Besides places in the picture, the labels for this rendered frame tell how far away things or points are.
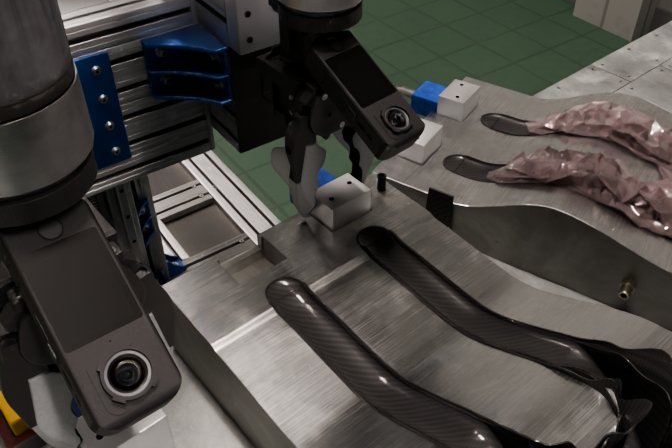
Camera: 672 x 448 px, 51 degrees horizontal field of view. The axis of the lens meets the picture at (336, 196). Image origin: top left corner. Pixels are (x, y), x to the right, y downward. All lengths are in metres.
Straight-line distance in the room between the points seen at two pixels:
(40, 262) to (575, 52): 2.77
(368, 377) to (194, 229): 1.19
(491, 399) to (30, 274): 0.33
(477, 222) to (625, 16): 2.44
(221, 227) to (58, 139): 1.40
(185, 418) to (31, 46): 0.43
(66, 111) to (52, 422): 0.21
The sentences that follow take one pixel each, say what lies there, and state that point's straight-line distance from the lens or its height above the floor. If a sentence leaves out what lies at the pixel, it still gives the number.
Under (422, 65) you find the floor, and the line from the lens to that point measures 2.80.
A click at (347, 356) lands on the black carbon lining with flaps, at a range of 0.61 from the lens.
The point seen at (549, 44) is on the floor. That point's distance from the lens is 3.05.
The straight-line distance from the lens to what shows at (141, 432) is 0.49.
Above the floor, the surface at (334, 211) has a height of 0.91.
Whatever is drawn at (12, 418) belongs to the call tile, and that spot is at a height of 0.84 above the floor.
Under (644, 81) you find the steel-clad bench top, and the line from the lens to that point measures 1.20.
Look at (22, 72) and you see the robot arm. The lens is 0.32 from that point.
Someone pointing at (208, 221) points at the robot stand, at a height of 0.21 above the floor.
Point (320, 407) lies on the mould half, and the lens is 0.57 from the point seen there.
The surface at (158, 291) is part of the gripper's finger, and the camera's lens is 0.44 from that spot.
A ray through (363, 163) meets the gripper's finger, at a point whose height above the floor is 0.93.
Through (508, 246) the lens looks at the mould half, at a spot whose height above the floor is 0.83.
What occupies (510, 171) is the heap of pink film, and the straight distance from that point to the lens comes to 0.81.
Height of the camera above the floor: 1.36
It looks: 40 degrees down
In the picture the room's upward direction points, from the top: straight up
